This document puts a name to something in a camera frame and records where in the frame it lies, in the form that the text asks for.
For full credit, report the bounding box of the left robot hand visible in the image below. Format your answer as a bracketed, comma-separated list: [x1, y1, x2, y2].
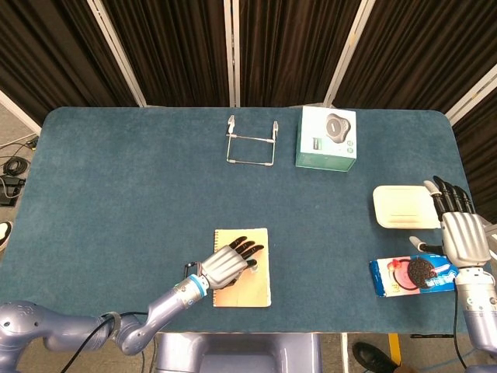
[196, 235, 266, 291]

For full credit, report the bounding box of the coiled black cable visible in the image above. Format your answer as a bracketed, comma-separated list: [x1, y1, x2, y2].
[2, 156, 30, 176]

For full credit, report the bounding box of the blue Oreo cookie package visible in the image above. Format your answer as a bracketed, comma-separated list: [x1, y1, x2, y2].
[368, 254, 460, 298]

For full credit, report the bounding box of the black power adapter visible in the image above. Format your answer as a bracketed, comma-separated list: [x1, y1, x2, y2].
[0, 174, 26, 207]

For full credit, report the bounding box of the white partition frame post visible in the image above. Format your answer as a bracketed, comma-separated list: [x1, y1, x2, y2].
[87, 0, 148, 108]
[323, 0, 376, 108]
[445, 64, 497, 125]
[0, 89, 43, 136]
[223, 0, 242, 108]

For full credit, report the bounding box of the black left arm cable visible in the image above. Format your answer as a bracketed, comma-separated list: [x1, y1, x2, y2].
[60, 310, 151, 373]

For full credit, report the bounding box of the black pleated curtain panel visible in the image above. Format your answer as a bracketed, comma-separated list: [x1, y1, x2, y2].
[452, 101, 497, 221]
[238, 0, 364, 108]
[0, 0, 137, 126]
[100, 0, 234, 108]
[332, 0, 497, 113]

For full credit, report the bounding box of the yellow spiral notebook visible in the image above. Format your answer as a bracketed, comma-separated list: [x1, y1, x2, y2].
[212, 227, 272, 309]

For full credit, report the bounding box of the black shoe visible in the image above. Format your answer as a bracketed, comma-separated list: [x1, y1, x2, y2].
[352, 341, 401, 369]

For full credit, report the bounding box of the blue table cloth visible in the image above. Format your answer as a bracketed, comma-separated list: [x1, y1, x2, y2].
[0, 106, 491, 334]

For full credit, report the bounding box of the green speaker product box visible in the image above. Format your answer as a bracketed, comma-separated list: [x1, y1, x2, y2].
[294, 105, 358, 173]

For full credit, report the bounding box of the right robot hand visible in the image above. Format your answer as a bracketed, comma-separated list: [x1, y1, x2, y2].
[408, 175, 492, 269]

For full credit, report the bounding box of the metal wire book stand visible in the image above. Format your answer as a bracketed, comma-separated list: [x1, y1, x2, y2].
[225, 114, 280, 168]

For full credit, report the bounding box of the grey robot torso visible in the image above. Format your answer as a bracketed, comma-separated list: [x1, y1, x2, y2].
[154, 332, 323, 373]

